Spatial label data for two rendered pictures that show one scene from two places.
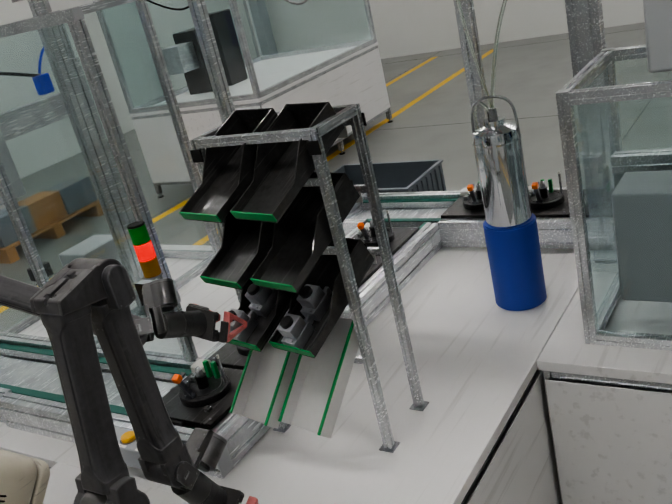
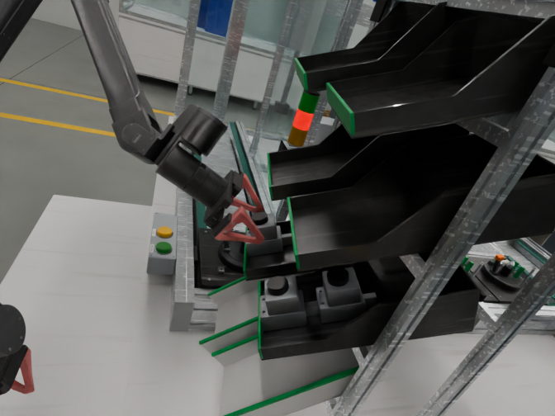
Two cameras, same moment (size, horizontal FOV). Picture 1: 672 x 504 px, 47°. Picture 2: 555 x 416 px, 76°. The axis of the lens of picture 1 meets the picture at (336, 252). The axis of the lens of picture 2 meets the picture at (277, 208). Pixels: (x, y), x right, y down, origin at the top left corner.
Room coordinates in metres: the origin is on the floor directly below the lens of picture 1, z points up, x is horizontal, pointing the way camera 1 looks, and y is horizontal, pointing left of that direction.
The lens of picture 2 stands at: (1.17, -0.03, 1.59)
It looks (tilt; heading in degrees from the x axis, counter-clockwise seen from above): 29 degrees down; 32
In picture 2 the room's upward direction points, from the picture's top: 18 degrees clockwise
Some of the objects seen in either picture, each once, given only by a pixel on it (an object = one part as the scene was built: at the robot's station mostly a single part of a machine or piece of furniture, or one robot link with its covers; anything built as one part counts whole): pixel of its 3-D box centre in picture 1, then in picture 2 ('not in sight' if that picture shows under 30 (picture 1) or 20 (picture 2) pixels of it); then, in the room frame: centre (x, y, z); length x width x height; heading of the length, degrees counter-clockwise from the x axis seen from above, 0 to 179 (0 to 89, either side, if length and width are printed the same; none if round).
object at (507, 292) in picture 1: (515, 260); not in sight; (2.11, -0.52, 0.99); 0.16 x 0.16 x 0.27
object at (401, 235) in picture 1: (373, 229); (507, 269); (2.62, -0.15, 1.01); 0.24 x 0.24 x 0.13; 54
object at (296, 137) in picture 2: (150, 266); (297, 135); (2.03, 0.52, 1.28); 0.05 x 0.05 x 0.05
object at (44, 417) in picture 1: (103, 428); (184, 212); (1.86, 0.75, 0.91); 0.89 x 0.06 x 0.11; 54
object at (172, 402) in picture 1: (206, 395); (242, 258); (1.82, 0.43, 0.96); 0.24 x 0.24 x 0.02; 54
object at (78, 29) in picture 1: (138, 204); (328, 78); (2.06, 0.50, 1.46); 0.03 x 0.03 x 1.00; 54
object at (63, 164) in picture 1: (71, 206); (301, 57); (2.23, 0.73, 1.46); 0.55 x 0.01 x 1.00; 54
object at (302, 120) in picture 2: (144, 250); (303, 119); (2.03, 0.52, 1.33); 0.05 x 0.05 x 0.05
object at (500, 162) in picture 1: (499, 159); not in sight; (2.11, -0.52, 1.32); 0.14 x 0.14 x 0.38
